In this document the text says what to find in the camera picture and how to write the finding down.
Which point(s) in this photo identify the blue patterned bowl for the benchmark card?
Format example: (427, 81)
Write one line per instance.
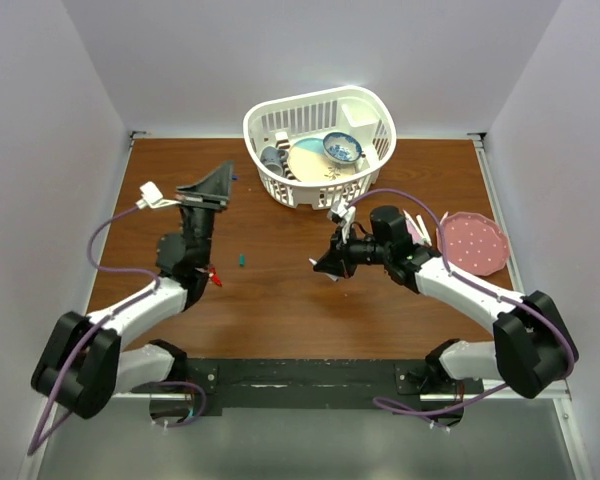
(342, 148)

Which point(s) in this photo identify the pink dotted plate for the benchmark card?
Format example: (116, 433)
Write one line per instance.
(474, 243)

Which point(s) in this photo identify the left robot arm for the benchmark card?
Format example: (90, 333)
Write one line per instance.
(85, 361)

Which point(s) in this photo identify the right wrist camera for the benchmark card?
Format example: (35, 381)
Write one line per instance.
(343, 215)

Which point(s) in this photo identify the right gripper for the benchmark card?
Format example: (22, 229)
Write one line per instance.
(338, 249)

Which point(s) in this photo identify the white plastic basket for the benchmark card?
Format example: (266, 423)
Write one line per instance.
(353, 110)

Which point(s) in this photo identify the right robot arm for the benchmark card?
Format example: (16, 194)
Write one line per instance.
(530, 346)

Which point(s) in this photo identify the grey mug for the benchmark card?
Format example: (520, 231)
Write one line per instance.
(274, 159)

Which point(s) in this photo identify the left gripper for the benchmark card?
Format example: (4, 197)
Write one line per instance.
(217, 183)

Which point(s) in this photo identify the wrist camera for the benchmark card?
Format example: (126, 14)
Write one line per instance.
(152, 198)
(343, 215)

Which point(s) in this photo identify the pink purple highlighter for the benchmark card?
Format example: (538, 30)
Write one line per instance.
(417, 229)

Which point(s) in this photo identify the blue marker pen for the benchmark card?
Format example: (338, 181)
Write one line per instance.
(331, 277)

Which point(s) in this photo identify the red marker cap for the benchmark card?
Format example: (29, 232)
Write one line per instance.
(213, 276)

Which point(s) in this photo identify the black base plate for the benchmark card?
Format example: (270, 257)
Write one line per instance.
(315, 384)

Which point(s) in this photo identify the cream and blue plate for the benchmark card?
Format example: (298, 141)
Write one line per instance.
(309, 163)

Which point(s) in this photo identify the striped cup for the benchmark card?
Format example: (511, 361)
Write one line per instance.
(282, 143)

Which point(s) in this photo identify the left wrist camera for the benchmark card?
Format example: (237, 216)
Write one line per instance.
(152, 198)

